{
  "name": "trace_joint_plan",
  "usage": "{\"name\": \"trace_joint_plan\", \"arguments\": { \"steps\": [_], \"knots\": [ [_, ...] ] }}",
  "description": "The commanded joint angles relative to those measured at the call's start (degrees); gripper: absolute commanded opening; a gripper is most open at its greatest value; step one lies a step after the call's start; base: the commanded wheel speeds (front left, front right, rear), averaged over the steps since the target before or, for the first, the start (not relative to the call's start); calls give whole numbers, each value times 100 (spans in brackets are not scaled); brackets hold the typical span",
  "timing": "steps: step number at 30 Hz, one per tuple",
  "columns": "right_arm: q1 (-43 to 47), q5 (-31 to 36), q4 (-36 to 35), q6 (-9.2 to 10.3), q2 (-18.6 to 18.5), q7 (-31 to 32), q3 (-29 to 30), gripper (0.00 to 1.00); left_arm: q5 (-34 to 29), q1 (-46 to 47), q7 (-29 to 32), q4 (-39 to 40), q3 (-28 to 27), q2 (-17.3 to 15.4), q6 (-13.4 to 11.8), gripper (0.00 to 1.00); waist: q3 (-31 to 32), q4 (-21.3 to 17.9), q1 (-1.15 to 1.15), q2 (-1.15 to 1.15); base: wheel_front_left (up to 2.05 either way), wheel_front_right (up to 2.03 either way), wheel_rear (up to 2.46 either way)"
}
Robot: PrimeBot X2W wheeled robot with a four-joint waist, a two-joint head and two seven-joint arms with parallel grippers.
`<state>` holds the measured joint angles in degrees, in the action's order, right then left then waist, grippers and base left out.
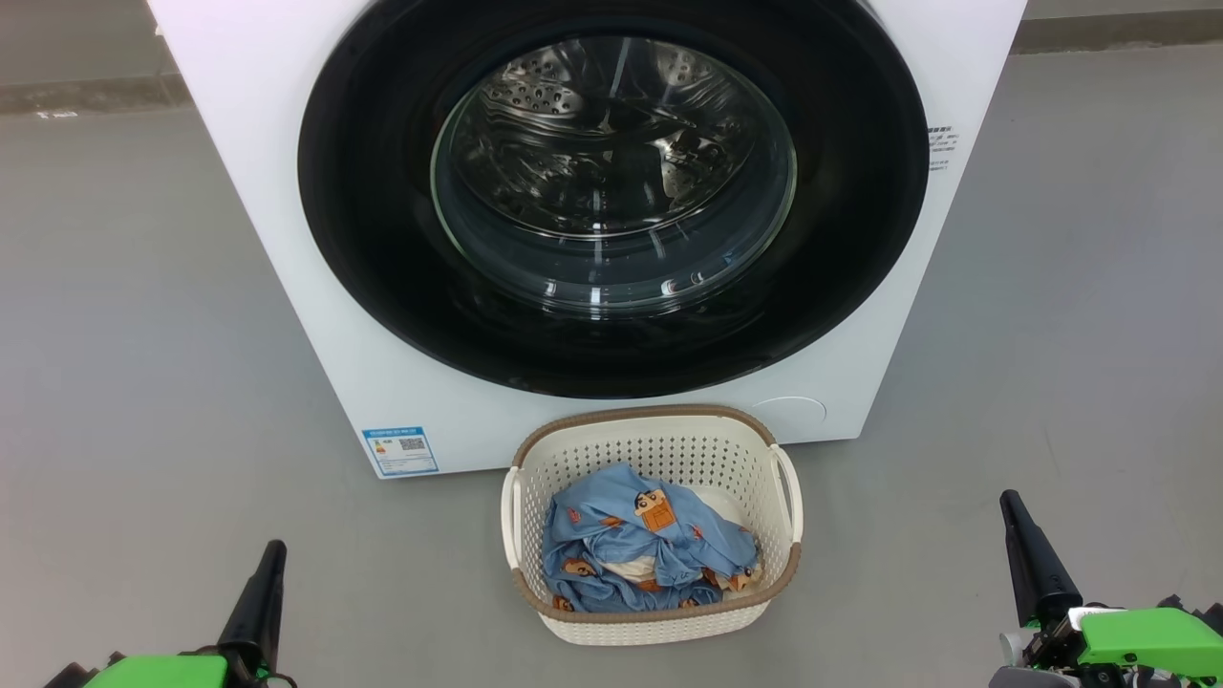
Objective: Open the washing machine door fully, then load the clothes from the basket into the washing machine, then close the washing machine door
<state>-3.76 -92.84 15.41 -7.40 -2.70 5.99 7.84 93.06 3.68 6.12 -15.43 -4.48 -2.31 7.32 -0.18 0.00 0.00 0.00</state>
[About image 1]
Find round white filter cover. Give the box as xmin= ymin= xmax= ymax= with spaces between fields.
xmin=752 ymin=396 xmax=827 ymax=443

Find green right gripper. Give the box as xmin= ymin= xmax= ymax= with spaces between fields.
xmin=989 ymin=492 xmax=1223 ymax=688

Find perforated steel drum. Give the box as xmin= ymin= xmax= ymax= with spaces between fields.
xmin=435 ymin=38 xmax=794 ymax=316

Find white front-load washing machine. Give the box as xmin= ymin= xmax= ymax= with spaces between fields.
xmin=146 ymin=0 xmax=1028 ymax=480

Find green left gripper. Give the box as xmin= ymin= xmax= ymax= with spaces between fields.
xmin=81 ymin=542 xmax=297 ymax=688

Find cream perforated laundry basket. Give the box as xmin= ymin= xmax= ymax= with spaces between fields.
xmin=501 ymin=404 xmax=805 ymax=647

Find black round glass washer door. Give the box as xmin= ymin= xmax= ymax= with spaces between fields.
xmin=298 ymin=0 xmax=930 ymax=400

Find blue energy label sticker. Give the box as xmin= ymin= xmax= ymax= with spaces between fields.
xmin=361 ymin=426 xmax=440 ymax=478

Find small printed text label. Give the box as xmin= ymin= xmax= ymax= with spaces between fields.
xmin=926 ymin=124 xmax=962 ymax=174

